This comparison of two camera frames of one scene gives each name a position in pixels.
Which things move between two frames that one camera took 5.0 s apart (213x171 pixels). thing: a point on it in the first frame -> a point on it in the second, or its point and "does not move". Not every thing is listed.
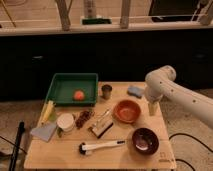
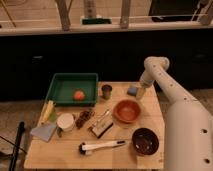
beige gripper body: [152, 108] -> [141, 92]
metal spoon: [107, 111] does not move
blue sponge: [136, 91] does not move
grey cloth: [44, 132] does not move
